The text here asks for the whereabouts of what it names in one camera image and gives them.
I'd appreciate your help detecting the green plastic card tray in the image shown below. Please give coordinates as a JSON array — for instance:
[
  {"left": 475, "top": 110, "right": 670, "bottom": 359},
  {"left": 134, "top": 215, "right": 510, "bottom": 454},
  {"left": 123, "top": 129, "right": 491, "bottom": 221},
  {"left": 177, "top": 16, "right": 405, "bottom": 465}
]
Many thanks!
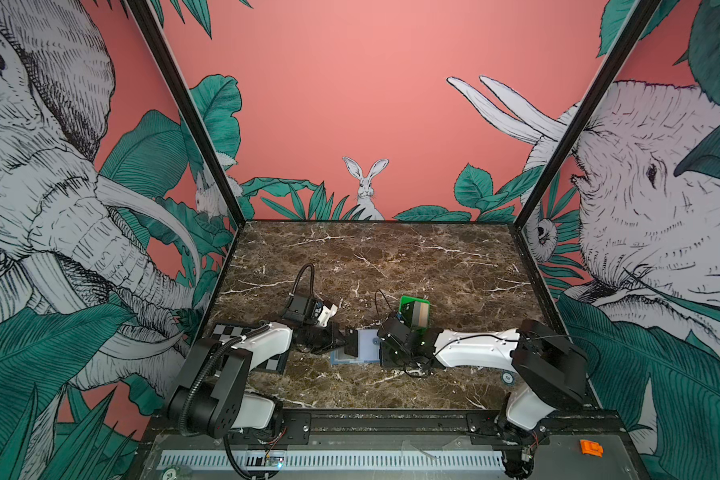
[{"left": 399, "top": 295, "right": 431, "bottom": 330}]

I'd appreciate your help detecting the dark green VIP card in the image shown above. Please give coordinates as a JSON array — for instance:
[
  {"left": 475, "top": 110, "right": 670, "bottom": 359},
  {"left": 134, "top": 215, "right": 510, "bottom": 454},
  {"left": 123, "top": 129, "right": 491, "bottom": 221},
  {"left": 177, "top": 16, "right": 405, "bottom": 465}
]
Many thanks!
[{"left": 344, "top": 329, "right": 359, "bottom": 358}]

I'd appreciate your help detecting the blue leather card holder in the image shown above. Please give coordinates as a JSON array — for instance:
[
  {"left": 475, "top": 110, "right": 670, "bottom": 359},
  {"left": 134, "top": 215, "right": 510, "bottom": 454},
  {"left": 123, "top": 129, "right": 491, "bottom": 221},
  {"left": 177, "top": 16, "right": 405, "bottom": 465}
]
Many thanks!
[{"left": 330, "top": 329, "right": 381, "bottom": 366}]

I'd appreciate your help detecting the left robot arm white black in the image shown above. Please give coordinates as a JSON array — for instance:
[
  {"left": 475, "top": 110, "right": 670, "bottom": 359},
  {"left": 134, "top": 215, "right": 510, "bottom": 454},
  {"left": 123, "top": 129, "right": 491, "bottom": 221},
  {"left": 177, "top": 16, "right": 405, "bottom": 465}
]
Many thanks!
[{"left": 163, "top": 293, "right": 358, "bottom": 439}]

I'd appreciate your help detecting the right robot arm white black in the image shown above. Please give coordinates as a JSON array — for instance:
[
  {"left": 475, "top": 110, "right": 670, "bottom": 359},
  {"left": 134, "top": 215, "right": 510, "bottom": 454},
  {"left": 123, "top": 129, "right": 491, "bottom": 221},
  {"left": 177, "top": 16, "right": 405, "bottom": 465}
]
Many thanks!
[{"left": 377, "top": 316, "right": 588, "bottom": 445}]

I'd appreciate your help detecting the gold credit card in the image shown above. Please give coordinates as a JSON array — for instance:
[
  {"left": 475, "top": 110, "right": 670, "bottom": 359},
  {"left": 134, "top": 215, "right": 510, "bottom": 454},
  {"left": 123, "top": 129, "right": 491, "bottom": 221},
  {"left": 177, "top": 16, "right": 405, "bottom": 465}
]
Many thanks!
[{"left": 411, "top": 301, "right": 430, "bottom": 329}]

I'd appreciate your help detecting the checkerboard calibration board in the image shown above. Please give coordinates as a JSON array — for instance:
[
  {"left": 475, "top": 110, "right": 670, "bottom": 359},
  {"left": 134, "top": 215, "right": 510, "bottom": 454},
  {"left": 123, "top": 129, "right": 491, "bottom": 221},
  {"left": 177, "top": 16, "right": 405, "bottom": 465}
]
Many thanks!
[{"left": 210, "top": 322, "right": 293, "bottom": 375}]

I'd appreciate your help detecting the orange connector clip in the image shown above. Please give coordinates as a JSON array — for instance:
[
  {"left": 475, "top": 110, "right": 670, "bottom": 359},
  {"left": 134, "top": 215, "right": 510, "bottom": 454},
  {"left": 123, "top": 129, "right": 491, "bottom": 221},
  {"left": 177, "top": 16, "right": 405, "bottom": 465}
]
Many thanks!
[{"left": 580, "top": 439, "right": 604, "bottom": 458}]

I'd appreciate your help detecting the white slotted cable duct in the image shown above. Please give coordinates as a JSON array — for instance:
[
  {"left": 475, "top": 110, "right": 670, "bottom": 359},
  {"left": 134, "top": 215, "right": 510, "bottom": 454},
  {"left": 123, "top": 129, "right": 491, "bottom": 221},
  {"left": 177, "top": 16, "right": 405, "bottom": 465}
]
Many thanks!
[{"left": 154, "top": 450, "right": 504, "bottom": 472}]

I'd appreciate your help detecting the black front mounting rail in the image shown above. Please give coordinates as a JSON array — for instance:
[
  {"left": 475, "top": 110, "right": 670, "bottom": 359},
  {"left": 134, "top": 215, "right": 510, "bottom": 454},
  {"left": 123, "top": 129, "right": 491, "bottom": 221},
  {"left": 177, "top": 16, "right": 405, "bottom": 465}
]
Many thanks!
[{"left": 149, "top": 409, "right": 625, "bottom": 446}]

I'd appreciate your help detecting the left black frame post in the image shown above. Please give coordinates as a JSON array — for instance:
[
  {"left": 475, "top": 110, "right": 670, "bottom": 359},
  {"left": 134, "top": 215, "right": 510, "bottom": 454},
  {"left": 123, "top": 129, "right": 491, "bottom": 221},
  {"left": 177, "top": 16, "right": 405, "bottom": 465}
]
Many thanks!
[{"left": 127, "top": 0, "right": 246, "bottom": 230}]

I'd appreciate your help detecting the black frame post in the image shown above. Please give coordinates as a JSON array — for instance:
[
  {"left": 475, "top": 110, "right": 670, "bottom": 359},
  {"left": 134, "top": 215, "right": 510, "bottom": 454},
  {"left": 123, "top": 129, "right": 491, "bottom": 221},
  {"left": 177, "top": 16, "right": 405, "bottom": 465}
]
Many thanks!
[
  {"left": 127, "top": 0, "right": 246, "bottom": 230},
  {"left": 512, "top": 0, "right": 660, "bottom": 231}
]

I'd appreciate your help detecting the right black frame post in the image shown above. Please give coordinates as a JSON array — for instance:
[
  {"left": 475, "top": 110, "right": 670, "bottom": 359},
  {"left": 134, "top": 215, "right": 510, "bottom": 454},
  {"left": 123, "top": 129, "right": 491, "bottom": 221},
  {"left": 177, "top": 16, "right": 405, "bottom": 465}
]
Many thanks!
[{"left": 512, "top": 0, "right": 660, "bottom": 231}]

